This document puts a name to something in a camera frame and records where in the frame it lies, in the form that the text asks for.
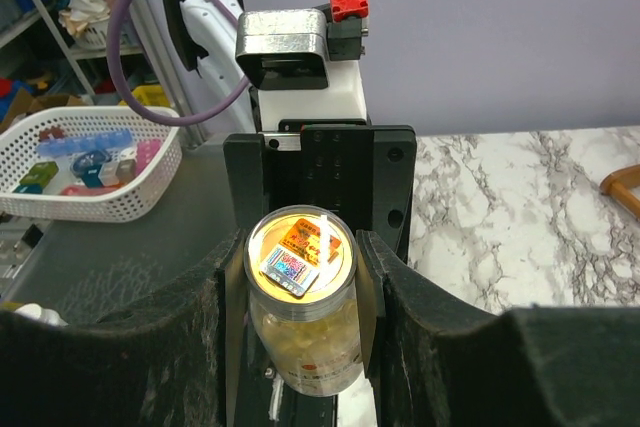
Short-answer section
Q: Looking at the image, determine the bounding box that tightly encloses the clear pill bottle gold lid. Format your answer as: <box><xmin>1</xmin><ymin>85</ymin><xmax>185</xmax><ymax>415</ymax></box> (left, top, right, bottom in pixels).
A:
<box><xmin>243</xmin><ymin>205</ymin><xmax>379</xmax><ymax>398</ymax></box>

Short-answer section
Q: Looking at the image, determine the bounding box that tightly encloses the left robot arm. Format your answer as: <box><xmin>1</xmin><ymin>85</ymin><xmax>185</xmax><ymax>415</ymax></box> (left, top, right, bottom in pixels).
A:
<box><xmin>163</xmin><ymin>0</ymin><xmax>417</xmax><ymax>259</ymax></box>

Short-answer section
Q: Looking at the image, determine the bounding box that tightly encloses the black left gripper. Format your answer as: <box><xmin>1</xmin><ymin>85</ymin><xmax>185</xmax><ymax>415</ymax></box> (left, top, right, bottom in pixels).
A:
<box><xmin>223</xmin><ymin>120</ymin><xmax>416</xmax><ymax>260</ymax></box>

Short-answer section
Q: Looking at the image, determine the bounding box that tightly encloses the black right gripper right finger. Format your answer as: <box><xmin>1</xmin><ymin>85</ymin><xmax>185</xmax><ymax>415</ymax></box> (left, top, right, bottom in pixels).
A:
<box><xmin>356</xmin><ymin>231</ymin><xmax>639</xmax><ymax>426</ymax></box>

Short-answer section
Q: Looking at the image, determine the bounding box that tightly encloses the white perforated plastic basket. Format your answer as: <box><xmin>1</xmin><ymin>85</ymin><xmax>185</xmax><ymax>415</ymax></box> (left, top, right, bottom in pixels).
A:
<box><xmin>1</xmin><ymin>106</ymin><xmax>182</xmax><ymax>223</ymax></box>

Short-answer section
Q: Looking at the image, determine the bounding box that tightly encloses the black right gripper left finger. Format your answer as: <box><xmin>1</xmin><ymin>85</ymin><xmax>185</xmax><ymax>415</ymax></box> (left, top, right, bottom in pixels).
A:
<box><xmin>1</xmin><ymin>231</ymin><xmax>245</xmax><ymax>426</ymax></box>

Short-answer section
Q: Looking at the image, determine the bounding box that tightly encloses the wooden three-tier shelf rack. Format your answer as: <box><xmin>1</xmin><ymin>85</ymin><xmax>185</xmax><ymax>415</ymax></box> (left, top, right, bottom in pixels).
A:
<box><xmin>600</xmin><ymin>164</ymin><xmax>640</xmax><ymax>219</ymax></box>

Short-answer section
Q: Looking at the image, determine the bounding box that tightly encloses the metal storage shelving unit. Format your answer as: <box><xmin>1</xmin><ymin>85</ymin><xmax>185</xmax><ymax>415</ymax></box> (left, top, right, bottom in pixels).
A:
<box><xmin>1</xmin><ymin>0</ymin><xmax>188</xmax><ymax>114</ymax></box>

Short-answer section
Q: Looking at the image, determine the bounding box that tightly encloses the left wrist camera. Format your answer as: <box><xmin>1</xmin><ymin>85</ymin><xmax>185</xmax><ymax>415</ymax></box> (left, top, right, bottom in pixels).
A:
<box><xmin>235</xmin><ymin>0</ymin><xmax>369</xmax><ymax>132</ymax></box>

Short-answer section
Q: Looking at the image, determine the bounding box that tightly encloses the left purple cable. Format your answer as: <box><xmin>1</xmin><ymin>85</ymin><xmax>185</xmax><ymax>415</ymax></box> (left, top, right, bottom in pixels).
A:
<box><xmin>106</xmin><ymin>0</ymin><xmax>351</xmax><ymax>129</ymax></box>

